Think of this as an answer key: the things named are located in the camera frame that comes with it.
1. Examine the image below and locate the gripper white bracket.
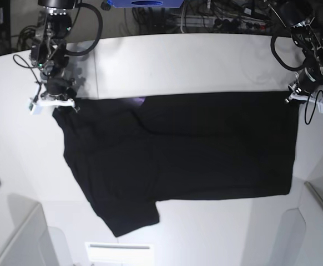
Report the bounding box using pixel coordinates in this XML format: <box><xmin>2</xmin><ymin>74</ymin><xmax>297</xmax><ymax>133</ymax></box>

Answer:
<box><xmin>39</xmin><ymin>78</ymin><xmax>80</xmax><ymax>112</ymax></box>
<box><xmin>285</xmin><ymin>66</ymin><xmax>323</xmax><ymax>104</ymax></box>

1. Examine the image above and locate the black T-shirt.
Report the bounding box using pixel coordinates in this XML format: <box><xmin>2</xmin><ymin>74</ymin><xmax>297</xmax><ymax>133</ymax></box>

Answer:
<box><xmin>53</xmin><ymin>91</ymin><xmax>299</xmax><ymax>237</ymax></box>

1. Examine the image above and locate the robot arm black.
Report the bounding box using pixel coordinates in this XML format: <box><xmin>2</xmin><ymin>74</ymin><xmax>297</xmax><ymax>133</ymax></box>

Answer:
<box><xmin>268</xmin><ymin>1</ymin><xmax>323</xmax><ymax>103</ymax></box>
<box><xmin>29</xmin><ymin>1</ymin><xmax>103</xmax><ymax>115</ymax></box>

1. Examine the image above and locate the blue plastic box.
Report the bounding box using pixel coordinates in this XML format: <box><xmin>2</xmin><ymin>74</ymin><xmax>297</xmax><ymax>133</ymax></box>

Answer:
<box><xmin>107</xmin><ymin>0</ymin><xmax>184</xmax><ymax>8</ymax></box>

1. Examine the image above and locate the white panel lower right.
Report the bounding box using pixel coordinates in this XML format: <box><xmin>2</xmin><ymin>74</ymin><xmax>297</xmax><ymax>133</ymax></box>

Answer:
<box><xmin>270</xmin><ymin>182</ymin><xmax>323</xmax><ymax>265</ymax></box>

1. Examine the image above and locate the white tray bottom centre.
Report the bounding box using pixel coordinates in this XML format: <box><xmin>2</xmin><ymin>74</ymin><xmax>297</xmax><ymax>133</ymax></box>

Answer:
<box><xmin>85</xmin><ymin>242</ymin><xmax>155</xmax><ymax>265</ymax></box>

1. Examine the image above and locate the coiled black cable on floor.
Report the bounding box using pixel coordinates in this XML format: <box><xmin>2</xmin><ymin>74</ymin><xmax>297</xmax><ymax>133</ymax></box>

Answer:
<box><xmin>16</xmin><ymin>25</ymin><xmax>40</xmax><ymax>52</ymax></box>

